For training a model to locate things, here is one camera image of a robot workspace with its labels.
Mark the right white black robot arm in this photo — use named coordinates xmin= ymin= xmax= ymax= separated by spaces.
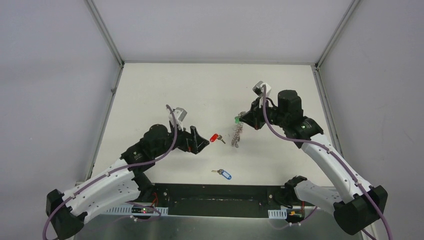
xmin=239 ymin=87 xmax=388 ymax=235

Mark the key with red tag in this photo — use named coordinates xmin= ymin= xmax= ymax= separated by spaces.
xmin=209 ymin=133 xmax=226 ymax=144

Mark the key with blue tag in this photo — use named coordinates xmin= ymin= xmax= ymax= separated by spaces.
xmin=211 ymin=169 xmax=232 ymax=180

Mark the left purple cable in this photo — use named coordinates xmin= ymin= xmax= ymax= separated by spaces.
xmin=42 ymin=104 xmax=178 ymax=240

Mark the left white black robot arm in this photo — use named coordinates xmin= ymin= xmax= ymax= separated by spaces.
xmin=42 ymin=124 xmax=210 ymax=240

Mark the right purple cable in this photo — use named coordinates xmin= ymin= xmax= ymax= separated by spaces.
xmin=261 ymin=84 xmax=393 ymax=240

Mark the purple cable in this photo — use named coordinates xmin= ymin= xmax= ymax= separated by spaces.
xmin=261 ymin=84 xmax=393 ymax=240
xmin=42 ymin=104 xmax=178 ymax=240

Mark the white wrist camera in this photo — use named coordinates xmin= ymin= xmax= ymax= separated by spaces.
xmin=252 ymin=81 xmax=272 ymax=98
xmin=172 ymin=107 xmax=187 ymax=131

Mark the right white cable duct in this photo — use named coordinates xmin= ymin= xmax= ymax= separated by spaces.
xmin=267 ymin=209 xmax=288 ymax=220

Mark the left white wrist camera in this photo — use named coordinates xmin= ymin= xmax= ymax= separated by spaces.
xmin=172 ymin=107 xmax=187 ymax=131

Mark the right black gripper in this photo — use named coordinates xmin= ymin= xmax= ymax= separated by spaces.
xmin=239 ymin=96 xmax=288 ymax=130

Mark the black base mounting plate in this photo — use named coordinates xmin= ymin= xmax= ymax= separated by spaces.
xmin=135 ymin=183 xmax=310 ymax=218

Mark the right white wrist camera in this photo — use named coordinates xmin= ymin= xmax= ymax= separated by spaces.
xmin=252 ymin=81 xmax=272 ymax=98

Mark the metal disc keyring holder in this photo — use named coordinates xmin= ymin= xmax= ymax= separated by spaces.
xmin=231 ymin=111 xmax=245 ymax=148

